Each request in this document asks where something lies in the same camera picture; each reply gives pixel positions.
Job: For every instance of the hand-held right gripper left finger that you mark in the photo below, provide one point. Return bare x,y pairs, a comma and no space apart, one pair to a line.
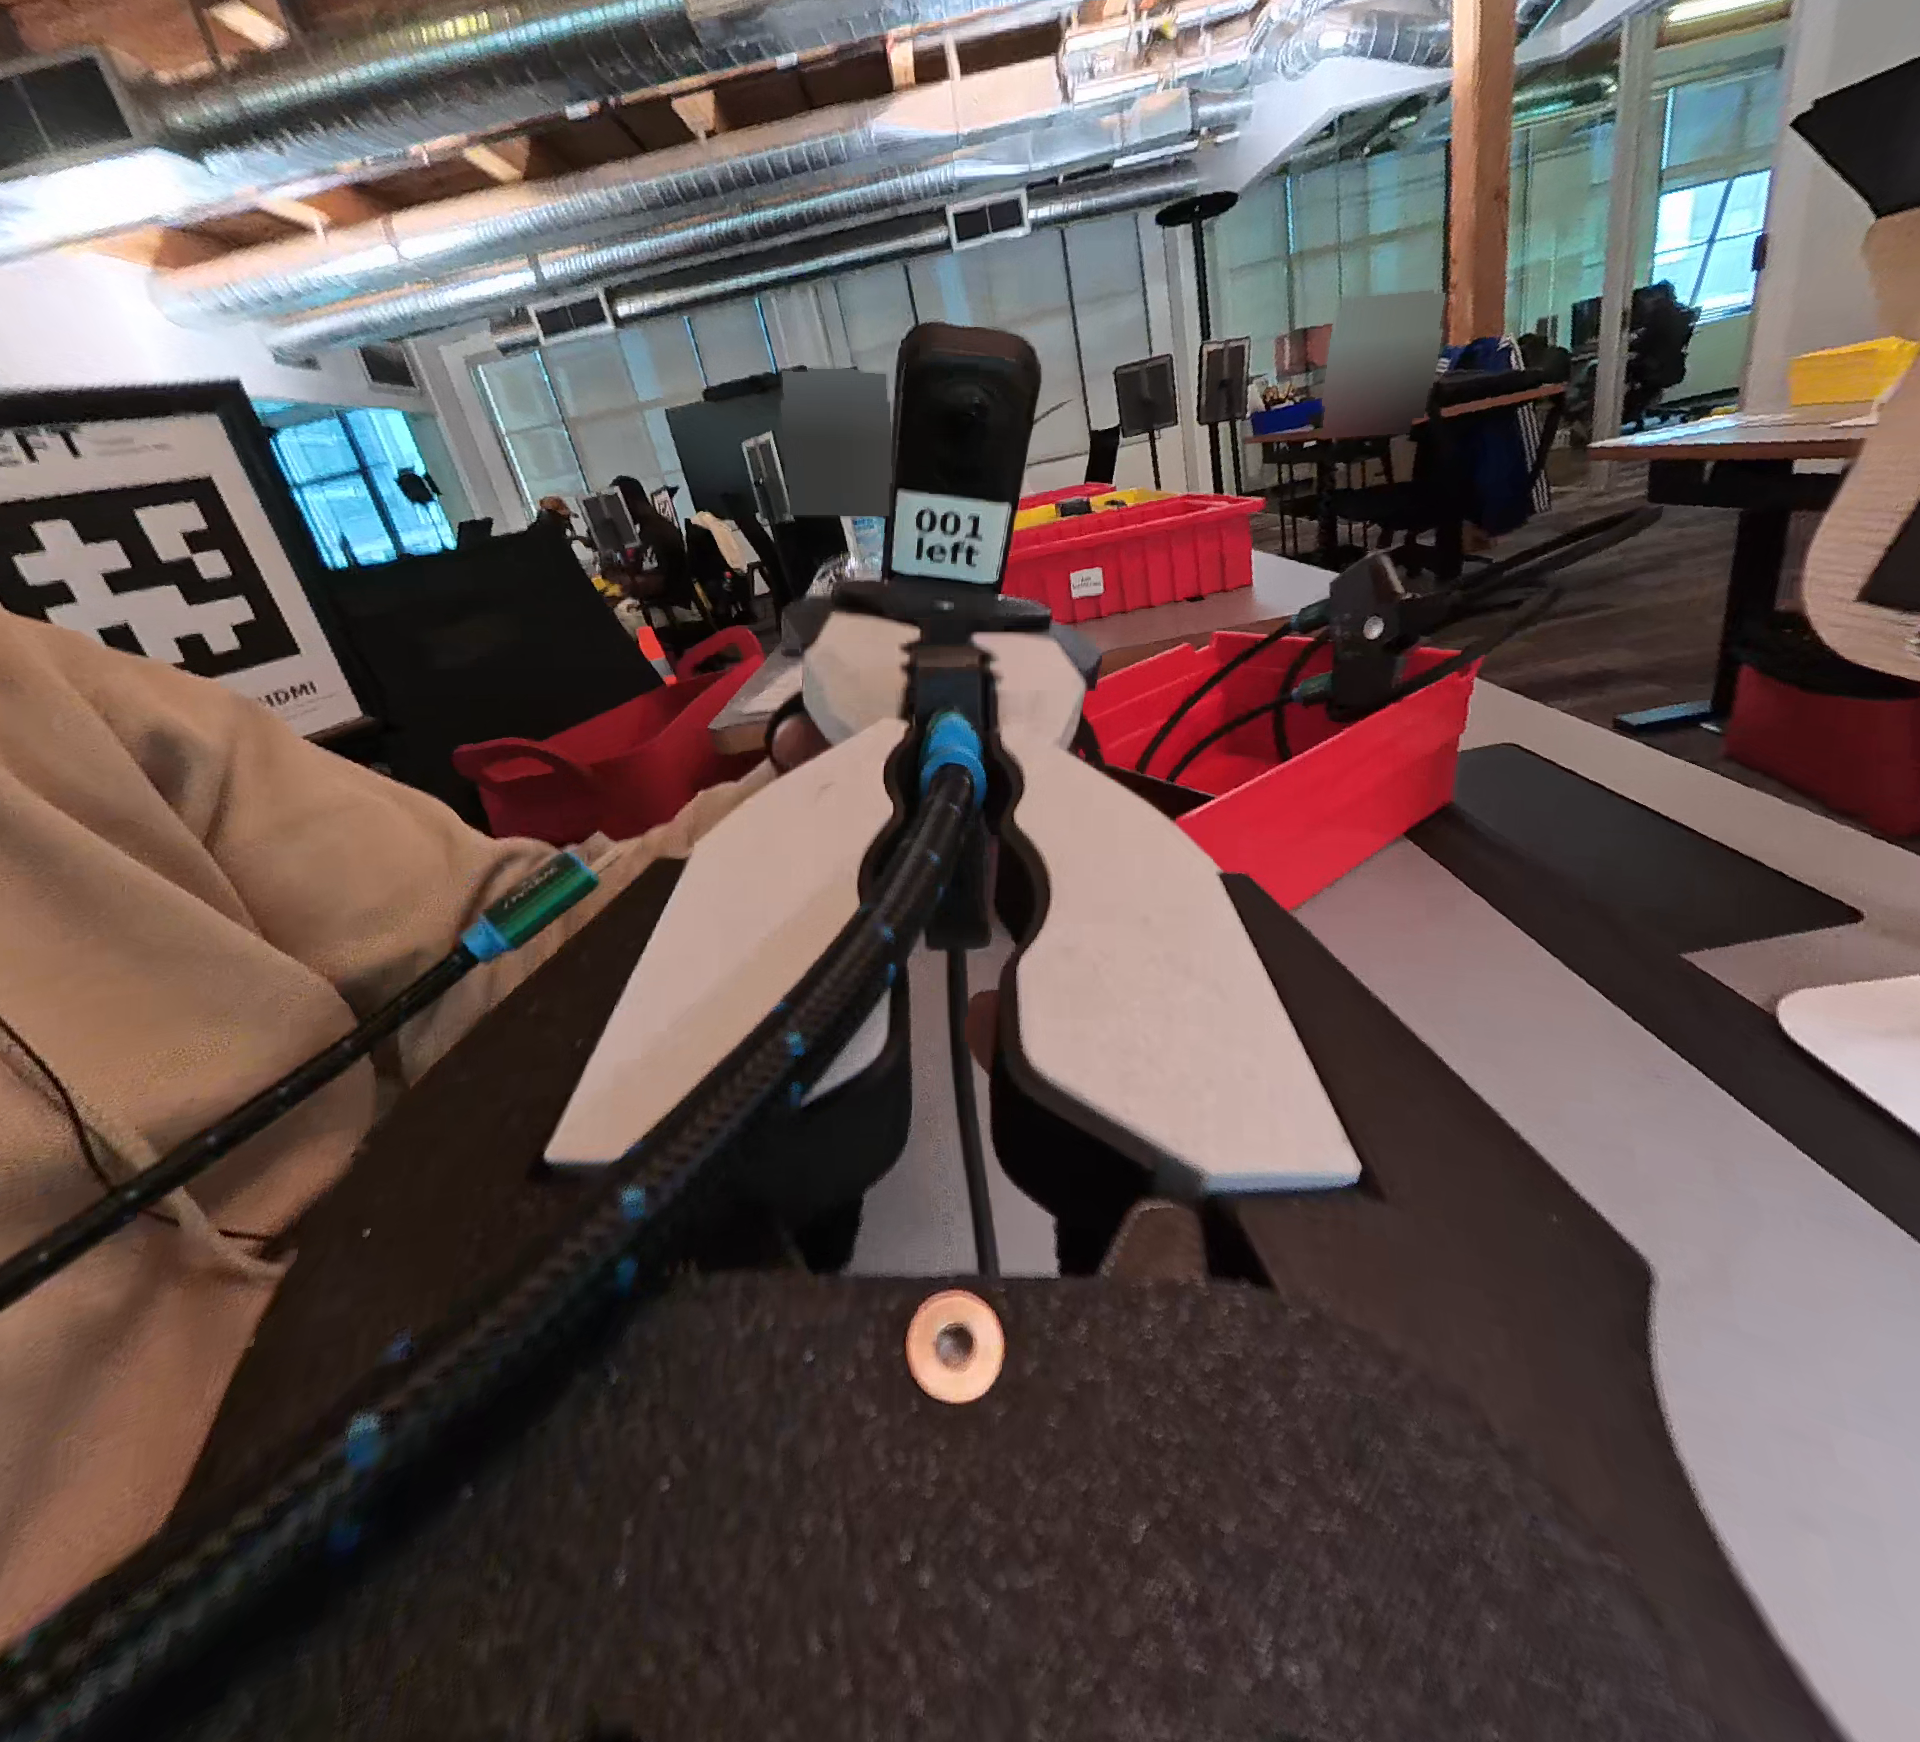
705,992

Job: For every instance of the small ceiling vent grille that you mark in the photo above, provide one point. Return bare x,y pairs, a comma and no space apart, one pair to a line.
987,222

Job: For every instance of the person's left hand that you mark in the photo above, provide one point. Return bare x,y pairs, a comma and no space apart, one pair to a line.
799,741

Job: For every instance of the wooden pillar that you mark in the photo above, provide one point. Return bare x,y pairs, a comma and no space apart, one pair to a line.
1485,92

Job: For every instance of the person's beige hoodie torso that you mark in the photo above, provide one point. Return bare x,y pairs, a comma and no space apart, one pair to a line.
150,1323

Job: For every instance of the dark grey cabinet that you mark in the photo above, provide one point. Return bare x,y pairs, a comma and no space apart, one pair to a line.
720,453

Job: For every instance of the red ribbed bin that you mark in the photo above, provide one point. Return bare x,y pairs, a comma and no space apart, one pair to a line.
1141,564

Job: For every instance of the small yellow box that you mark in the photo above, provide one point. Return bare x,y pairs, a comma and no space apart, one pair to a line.
1853,370

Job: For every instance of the black framed marker sign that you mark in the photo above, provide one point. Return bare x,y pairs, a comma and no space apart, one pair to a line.
150,572

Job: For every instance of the white tablet stand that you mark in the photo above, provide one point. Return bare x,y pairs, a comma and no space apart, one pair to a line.
1861,1038

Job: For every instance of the black floor lamp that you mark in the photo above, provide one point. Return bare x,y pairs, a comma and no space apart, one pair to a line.
1197,209

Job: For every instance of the red storage crate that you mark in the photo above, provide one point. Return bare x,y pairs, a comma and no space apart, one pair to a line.
1830,754

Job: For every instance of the person's left forearm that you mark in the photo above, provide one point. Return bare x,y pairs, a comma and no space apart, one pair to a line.
300,797

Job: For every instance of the wooden top office desk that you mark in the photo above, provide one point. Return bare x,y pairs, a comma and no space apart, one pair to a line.
1725,440
1351,421

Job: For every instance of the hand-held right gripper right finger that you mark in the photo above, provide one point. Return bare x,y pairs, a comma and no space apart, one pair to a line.
1170,1008

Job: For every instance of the large black panel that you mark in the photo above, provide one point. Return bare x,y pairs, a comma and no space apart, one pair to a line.
479,662

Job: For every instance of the red storage bin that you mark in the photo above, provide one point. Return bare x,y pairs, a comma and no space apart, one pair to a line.
1320,812

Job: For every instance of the black panel on stand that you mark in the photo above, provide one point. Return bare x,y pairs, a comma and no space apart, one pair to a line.
1224,379
1144,399

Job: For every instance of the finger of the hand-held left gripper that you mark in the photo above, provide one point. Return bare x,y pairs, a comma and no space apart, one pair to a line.
860,668
1038,685

